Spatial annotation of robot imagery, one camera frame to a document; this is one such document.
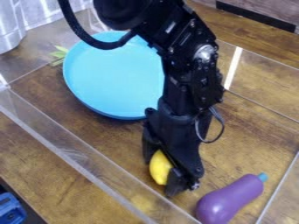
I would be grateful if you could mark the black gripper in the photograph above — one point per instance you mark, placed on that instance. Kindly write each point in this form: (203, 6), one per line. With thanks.
(176, 134)

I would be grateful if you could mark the yellow toy lemon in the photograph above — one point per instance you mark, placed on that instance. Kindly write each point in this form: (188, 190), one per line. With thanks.
(160, 167)

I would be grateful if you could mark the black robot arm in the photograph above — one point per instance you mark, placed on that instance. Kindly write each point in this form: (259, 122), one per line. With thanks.
(173, 30)

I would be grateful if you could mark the blue oval tray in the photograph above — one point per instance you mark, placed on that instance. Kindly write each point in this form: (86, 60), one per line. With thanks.
(116, 82)

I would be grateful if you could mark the purple toy eggplant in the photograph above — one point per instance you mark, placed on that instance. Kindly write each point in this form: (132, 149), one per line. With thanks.
(220, 204)

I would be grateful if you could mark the blue device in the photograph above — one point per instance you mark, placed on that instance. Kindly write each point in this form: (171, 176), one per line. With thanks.
(12, 213)

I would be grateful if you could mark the green leafy toy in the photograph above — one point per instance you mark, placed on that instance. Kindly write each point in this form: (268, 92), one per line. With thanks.
(58, 55)

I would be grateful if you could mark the dark baseboard strip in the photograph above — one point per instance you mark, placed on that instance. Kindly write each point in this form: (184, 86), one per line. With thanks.
(255, 16)

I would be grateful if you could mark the grey checkered curtain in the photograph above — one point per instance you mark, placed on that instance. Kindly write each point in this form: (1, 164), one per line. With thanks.
(21, 15)

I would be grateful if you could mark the clear acrylic enclosure wall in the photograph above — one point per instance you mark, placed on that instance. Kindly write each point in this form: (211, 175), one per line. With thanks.
(74, 162)

